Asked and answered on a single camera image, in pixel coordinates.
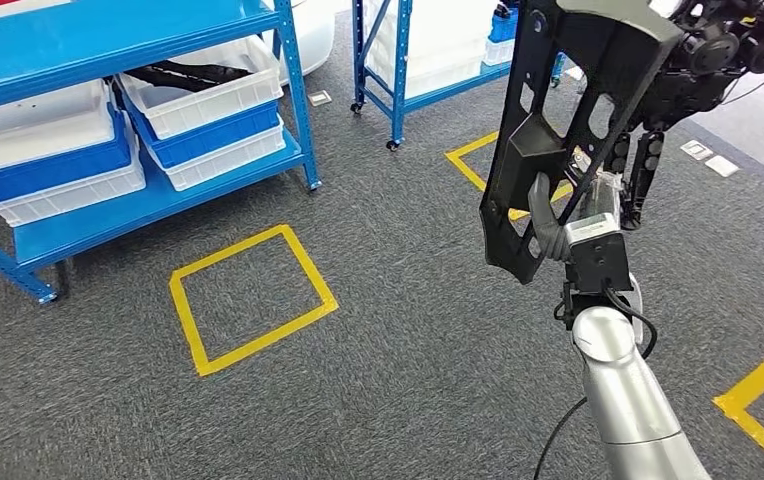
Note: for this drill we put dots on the black plastic panel part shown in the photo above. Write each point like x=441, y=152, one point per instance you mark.
x=594, y=53

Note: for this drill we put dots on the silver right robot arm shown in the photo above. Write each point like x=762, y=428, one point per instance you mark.
x=627, y=397

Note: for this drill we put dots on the blue steel shelf rack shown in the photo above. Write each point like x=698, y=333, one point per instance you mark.
x=90, y=40
x=398, y=66

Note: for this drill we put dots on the black part in bin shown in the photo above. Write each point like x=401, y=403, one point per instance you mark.
x=183, y=76

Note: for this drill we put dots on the yellow floor tape square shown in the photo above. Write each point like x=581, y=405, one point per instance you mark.
x=475, y=144
x=185, y=318

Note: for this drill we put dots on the silver floor socket plate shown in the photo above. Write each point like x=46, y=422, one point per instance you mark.
x=319, y=98

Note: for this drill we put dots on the large translucent white bin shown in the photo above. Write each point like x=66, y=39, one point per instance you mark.
x=435, y=46

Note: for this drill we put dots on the small white bin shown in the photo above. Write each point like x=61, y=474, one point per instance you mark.
x=498, y=52

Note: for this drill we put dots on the small blue bin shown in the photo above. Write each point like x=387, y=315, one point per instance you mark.
x=504, y=28

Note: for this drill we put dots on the black humanoid robot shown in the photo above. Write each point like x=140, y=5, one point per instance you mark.
x=713, y=53

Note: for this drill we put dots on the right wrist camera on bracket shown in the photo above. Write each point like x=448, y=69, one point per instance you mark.
x=597, y=255

